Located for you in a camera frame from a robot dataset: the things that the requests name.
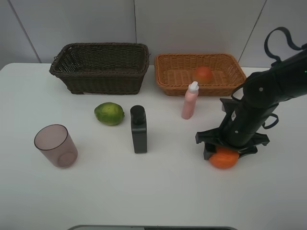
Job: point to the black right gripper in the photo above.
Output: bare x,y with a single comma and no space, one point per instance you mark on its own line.
238,129

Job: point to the orange tangerine fruit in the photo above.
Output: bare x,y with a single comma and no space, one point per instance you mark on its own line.
224,158

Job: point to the pink lotion bottle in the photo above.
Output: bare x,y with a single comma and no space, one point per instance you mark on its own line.
191,96

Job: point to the red yellow peach fruit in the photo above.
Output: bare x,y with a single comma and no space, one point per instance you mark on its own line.
202,75

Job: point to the black pump bottle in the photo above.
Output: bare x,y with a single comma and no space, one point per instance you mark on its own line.
139,129

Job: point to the translucent purple plastic cup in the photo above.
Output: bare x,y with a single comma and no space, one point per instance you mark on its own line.
55,143

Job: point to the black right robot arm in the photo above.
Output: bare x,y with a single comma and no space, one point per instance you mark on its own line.
262,93

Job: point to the light brown wicker basket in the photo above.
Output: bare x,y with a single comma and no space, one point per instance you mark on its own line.
173,73

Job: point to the green lime fruit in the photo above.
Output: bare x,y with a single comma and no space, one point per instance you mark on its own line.
109,113

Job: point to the dark brown wicker basket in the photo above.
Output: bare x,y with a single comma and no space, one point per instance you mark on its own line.
102,68

